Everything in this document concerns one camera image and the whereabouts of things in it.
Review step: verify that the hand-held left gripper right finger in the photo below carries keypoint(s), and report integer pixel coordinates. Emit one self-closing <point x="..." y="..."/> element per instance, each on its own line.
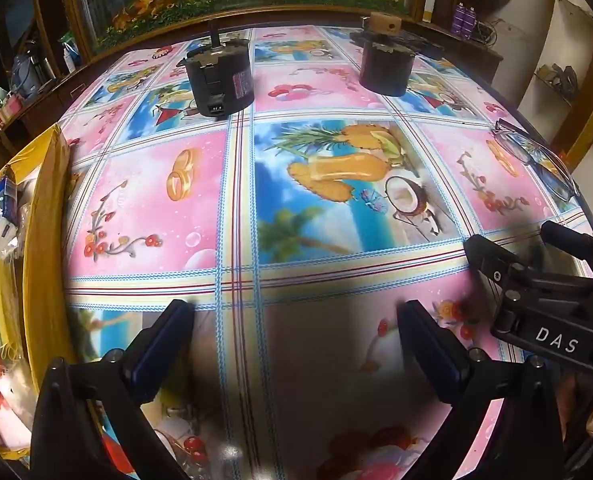
<point x="429" y="350"/>

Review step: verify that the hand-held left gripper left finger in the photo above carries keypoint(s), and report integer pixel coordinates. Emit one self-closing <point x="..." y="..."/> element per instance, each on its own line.
<point x="164" y="355"/>

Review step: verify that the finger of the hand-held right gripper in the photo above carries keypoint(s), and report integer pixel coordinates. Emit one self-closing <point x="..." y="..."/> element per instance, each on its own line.
<point x="491" y="260"/>
<point x="566" y="240"/>

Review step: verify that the yellow cardboard box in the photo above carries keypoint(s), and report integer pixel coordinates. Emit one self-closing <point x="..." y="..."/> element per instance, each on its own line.
<point x="51" y="240"/>

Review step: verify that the blue tissue pack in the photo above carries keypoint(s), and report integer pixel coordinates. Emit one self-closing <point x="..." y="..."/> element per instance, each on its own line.
<point x="6" y="205"/>

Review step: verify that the black cylinder with wooden block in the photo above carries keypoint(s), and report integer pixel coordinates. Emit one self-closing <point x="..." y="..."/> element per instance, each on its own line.
<point x="384" y="70"/>

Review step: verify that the black cylinder with metal shaft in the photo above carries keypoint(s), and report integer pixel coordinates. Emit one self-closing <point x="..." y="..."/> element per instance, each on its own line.
<point x="216" y="80"/>

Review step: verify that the pink box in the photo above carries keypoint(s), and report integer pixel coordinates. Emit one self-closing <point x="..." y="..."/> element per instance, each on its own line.
<point x="6" y="110"/>

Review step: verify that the white plastic bottle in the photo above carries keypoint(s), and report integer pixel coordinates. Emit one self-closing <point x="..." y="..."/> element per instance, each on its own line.
<point x="70" y="60"/>

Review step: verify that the steel vacuum flask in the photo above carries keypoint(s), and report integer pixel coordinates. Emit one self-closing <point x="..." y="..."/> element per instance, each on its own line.
<point x="49" y="67"/>

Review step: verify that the grey blue thermos jug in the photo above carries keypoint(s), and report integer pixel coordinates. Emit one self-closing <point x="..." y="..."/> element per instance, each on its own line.
<point x="24" y="72"/>

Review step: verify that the black frame eyeglasses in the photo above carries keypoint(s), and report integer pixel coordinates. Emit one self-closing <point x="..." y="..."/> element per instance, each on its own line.
<point x="536" y="152"/>

